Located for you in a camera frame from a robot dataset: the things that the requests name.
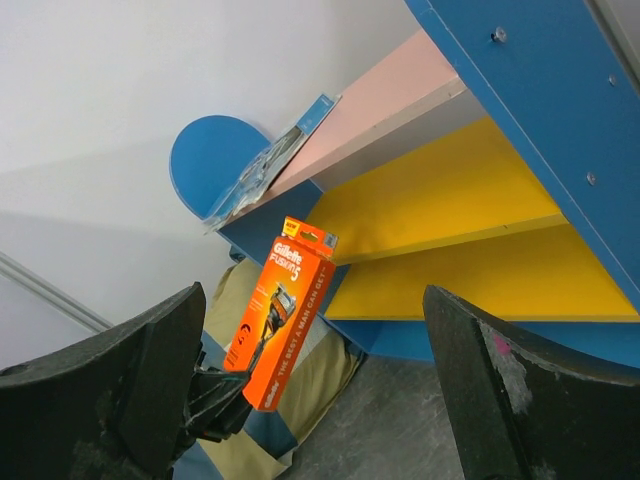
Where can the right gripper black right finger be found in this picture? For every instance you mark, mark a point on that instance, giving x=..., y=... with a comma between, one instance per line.
x=525, y=407

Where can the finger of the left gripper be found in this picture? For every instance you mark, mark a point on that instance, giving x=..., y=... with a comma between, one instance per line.
x=216, y=407

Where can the blue shelf with coloured boards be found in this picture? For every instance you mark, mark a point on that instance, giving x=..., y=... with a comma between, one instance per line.
x=496, y=154

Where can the clear blister razor pack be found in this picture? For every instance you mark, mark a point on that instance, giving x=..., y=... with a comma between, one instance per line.
x=290, y=143
x=250, y=186

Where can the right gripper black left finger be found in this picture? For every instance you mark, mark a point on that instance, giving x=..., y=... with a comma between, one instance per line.
x=108, y=407

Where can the orange Gillette Fusion5 box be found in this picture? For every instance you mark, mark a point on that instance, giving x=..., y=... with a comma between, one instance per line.
x=288, y=294

